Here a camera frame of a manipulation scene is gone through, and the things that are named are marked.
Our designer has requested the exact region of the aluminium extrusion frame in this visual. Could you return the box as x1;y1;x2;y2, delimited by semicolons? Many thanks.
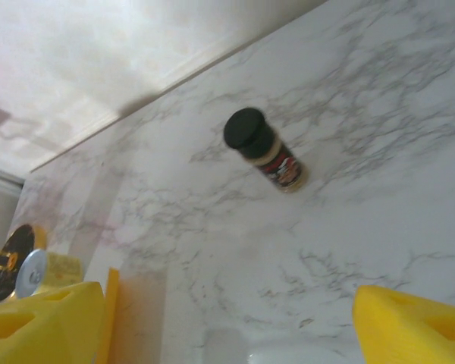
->
0;165;24;199

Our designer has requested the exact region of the gold wire glass rack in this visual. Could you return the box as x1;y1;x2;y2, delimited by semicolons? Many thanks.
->
0;223;49;304

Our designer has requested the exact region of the yellow tin can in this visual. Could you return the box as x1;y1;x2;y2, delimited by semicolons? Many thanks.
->
15;248;85;299

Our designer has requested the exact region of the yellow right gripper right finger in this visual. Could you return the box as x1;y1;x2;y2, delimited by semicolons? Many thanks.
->
352;284;455;364

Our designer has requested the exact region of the spice bottle with black lid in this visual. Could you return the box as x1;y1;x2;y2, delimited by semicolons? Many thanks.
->
222;107;311;194

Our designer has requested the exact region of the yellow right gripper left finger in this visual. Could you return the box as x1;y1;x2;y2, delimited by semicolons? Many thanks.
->
0;281;106;364

